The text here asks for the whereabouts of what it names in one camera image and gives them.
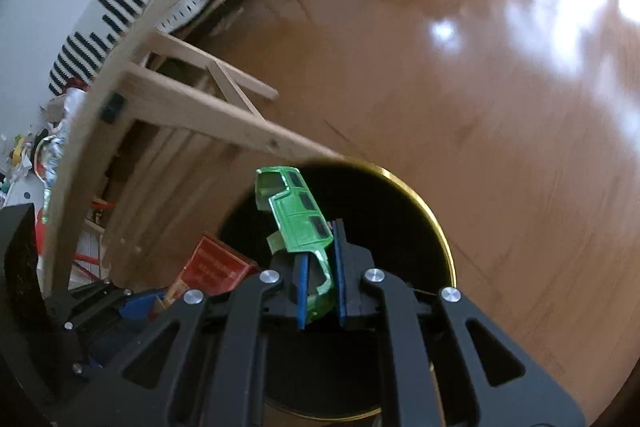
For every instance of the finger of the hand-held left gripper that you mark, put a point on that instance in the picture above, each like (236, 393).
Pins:
(85, 302)
(140, 307)

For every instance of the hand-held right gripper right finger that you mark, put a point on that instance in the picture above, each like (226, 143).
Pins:
(341, 277)

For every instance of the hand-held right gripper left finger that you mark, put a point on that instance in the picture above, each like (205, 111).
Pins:
(301, 292)

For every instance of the black bin with gold rim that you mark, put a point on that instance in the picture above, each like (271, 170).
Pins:
(395, 227)

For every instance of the green toy car shell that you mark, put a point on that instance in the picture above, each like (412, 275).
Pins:
(295, 217)

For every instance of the red snack packet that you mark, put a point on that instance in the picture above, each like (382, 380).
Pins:
(215, 267)

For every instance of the colourful paper clutter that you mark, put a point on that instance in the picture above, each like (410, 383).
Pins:
(50, 147)

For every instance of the wooden table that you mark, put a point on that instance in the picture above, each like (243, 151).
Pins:
(200, 107)

